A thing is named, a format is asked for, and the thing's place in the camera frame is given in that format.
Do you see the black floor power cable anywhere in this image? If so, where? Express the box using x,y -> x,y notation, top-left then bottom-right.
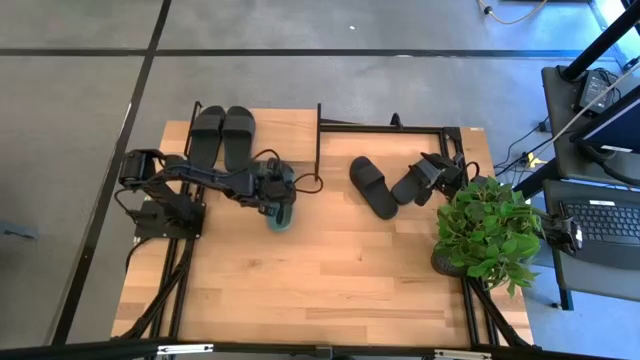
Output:
494,117 -> 556,176

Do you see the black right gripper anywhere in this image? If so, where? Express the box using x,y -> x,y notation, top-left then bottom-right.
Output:
413,152 -> 466,207

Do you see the silver frame bracket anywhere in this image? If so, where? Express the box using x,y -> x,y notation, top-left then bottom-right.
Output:
156,343 -> 215,357
433,349 -> 494,360

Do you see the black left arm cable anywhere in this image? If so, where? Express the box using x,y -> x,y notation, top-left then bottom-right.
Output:
249,148 -> 325,196

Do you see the dark grey desk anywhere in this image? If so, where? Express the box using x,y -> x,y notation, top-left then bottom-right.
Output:
541,64 -> 640,312

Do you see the black slide sandal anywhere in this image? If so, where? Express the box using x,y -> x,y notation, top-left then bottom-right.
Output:
221,105 -> 257,173
348,155 -> 400,221
188,105 -> 227,170
389,158 -> 444,207

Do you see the black desk monitor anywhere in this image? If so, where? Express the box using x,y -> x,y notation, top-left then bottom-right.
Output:
569,83 -> 640,157

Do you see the teal slide sandal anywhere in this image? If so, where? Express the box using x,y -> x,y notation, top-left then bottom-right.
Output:
264,161 -> 298,233

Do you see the green leafy potted plant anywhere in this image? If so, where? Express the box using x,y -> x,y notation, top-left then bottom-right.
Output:
432,175 -> 547,300

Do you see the black power adapter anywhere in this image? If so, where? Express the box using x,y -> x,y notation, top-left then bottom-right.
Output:
578,69 -> 613,114

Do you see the black aluminium rig frame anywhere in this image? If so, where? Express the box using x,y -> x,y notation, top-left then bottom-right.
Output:
0,112 -> 626,360

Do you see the thin white cable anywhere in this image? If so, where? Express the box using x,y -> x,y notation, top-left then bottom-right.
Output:
549,59 -> 640,146

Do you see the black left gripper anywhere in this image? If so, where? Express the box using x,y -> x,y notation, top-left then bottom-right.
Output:
249,159 -> 298,218

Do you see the dark round plant pot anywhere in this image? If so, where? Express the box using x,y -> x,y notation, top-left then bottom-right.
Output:
430,246 -> 471,279

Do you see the black laptop keyboard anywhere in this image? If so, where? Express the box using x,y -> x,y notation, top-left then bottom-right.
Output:
542,178 -> 640,274

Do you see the tan floor cable black plug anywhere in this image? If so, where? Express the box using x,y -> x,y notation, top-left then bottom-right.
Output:
476,0 -> 550,26

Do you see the black diagonal pole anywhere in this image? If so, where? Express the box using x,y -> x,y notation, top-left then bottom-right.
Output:
559,0 -> 640,82

